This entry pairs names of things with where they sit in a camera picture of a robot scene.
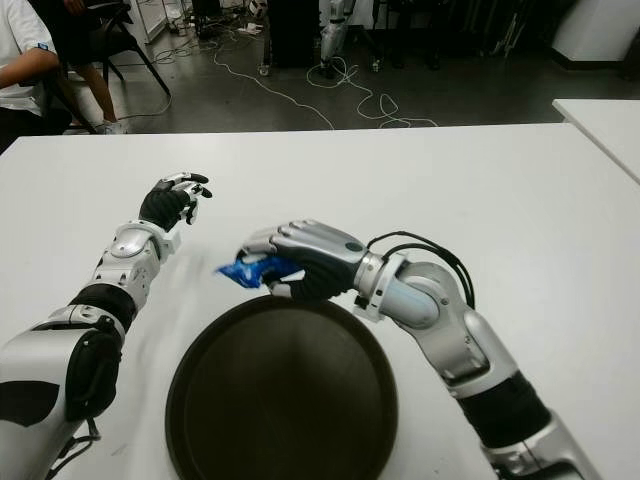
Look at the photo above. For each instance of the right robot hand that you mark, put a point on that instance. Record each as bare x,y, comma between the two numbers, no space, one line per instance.
320,250

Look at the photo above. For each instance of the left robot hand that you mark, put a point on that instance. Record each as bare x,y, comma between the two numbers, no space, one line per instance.
160,205

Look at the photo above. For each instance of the blue Oreo cookie package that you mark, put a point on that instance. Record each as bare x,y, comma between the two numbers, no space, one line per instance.
245,272

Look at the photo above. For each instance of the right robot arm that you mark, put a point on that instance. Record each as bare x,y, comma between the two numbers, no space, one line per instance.
450,320

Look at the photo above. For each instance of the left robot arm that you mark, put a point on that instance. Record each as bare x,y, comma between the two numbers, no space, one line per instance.
40,360

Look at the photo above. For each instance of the person with bare legs, sneakers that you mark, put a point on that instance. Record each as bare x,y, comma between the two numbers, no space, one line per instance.
97,90

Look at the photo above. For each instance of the dark round tray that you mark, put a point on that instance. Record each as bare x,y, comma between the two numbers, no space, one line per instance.
285,400

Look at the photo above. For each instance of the black chair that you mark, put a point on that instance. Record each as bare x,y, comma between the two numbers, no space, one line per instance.
130,40

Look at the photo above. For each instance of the white storage cabinet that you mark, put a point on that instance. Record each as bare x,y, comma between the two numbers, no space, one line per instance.
152,15

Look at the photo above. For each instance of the white power strip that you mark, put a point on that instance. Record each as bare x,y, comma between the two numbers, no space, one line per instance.
250,28

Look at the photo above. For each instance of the silver humanoid robot leg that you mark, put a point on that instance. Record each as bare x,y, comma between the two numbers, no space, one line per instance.
332,35

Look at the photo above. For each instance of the black cabinet on casters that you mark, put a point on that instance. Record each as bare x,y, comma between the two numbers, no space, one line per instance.
295,30

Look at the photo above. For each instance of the grey folded stand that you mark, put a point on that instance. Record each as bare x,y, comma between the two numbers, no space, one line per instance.
507,35

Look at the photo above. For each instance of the white side table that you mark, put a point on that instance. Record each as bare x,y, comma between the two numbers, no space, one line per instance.
605,125

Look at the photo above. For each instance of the white curved pillar base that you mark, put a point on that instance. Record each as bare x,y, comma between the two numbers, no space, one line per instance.
595,30

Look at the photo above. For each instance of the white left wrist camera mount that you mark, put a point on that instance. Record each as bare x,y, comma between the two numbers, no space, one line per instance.
171,241

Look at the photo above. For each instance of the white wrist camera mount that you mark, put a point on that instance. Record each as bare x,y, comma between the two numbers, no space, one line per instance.
171,241
369,309

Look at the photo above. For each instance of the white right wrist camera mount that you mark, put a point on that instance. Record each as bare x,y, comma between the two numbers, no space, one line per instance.
369,309

